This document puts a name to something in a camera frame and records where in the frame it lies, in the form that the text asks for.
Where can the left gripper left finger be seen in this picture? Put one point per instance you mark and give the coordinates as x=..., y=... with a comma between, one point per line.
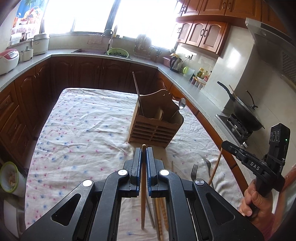
x=91, y=210

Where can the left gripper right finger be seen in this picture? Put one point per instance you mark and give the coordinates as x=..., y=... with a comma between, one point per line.
x=195, y=210

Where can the brown wooden chopstick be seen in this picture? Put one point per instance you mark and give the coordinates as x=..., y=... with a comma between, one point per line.
x=163, y=209

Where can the wooden chopstick carved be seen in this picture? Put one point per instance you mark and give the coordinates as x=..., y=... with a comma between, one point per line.
x=159, y=221

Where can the steel fork long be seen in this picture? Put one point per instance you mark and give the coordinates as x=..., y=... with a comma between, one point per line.
x=194, y=172

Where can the steel chopstick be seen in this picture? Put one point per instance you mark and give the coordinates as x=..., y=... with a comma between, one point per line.
x=150, y=213

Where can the light wooden chopstick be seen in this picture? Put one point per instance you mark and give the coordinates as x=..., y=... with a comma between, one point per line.
x=216, y=166

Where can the steel spoon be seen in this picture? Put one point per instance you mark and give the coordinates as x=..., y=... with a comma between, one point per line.
x=181, y=105

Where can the dark metal chopstick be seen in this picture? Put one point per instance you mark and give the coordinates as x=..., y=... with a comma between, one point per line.
x=138, y=94

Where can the person right hand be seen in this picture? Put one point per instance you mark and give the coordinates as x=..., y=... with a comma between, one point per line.
x=264, y=204

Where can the gas stove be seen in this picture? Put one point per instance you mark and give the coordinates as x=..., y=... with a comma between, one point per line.
x=236, y=129

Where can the black wok with lid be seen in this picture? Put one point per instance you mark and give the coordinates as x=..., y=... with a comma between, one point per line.
x=245, y=113

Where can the white floral tablecloth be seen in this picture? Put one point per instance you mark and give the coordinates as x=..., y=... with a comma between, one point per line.
x=86, y=137

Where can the green rimmed bowl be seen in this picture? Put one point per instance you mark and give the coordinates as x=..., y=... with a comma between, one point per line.
x=12, y=181

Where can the wooden utensil holder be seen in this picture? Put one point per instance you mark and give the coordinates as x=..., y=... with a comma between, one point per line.
x=156, y=120

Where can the range hood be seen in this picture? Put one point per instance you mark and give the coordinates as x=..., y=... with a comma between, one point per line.
x=275, y=48

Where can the green white pitcher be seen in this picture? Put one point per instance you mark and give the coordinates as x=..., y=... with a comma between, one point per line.
x=188, y=72

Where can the lower wooden cabinets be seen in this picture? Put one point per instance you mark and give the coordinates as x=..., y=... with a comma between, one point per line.
x=32, y=95

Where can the wooden cabinets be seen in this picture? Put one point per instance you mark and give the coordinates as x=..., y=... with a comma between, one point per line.
x=32, y=95
x=206, y=24

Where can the steel electric kettle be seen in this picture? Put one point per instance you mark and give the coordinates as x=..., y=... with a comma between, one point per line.
x=175, y=64

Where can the upper wooden cabinets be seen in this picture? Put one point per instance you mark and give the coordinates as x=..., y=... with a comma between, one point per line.
x=206, y=24

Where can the green colander basket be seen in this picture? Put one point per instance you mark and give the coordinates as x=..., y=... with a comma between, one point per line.
x=118, y=52

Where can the small white cooker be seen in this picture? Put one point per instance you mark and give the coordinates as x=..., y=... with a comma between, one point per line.
x=26, y=54

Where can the white red rice cooker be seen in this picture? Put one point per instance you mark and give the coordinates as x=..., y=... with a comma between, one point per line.
x=9, y=60

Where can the tropical fruit poster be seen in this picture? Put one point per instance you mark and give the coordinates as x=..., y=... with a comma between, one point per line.
x=28, y=19

